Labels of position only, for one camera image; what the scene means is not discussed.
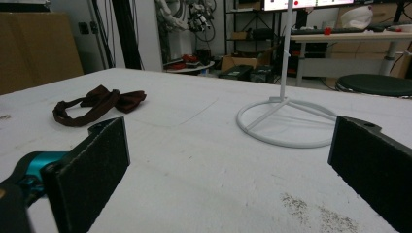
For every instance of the round black stool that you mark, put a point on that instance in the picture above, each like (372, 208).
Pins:
(375, 84)

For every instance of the monitor screen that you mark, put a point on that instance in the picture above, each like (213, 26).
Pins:
(307, 4)

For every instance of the round white low table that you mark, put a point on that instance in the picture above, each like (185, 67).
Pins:
(189, 67)

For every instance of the white metal stand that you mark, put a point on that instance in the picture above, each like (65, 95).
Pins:
(285, 97)

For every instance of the black metal shelf rack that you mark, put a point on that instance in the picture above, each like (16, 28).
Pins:
(249, 29)

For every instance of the white desk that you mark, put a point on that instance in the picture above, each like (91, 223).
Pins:
(350, 42)

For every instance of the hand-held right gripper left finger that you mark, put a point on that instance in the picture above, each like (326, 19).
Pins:
(87, 174)

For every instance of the brown cardboard panel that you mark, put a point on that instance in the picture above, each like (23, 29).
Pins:
(35, 48)

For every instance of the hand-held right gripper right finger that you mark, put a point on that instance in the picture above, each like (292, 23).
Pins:
(375, 165)

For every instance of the small red object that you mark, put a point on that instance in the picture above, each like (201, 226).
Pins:
(327, 31)

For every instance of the dark red bow tie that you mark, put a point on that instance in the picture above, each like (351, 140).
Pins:
(100, 103)

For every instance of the open cardboard box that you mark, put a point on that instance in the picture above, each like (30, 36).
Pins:
(243, 61)

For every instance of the black case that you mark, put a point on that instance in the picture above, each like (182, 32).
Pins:
(235, 72)

